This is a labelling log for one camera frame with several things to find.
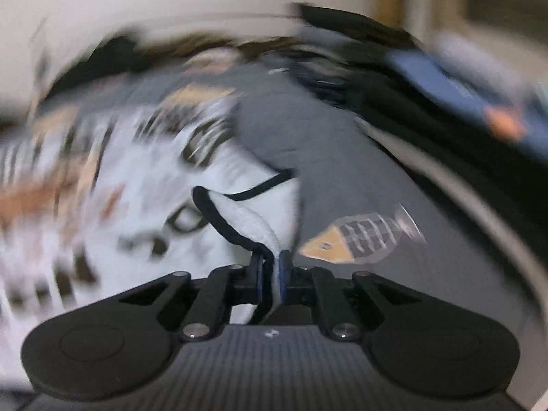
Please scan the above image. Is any grey quilted printed bedspread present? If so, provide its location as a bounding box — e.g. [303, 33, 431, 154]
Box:
[43, 51, 536, 352]

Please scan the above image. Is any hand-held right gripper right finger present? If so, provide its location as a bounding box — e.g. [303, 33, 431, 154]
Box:
[276, 250, 422, 343]

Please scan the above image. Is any dark brown fleece clothing pile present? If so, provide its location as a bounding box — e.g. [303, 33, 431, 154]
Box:
[295, 4, 548, 189]

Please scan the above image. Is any white fleece blanket black trim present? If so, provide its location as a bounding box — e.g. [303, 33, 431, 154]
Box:
[0, 90, 304, 395]

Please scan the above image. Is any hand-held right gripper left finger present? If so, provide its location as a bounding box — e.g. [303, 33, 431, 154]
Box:
[117, 252, 275, 343]

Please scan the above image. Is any blue quilted blanket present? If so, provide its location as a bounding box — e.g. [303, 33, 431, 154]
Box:
[385, 47, 548, 159]

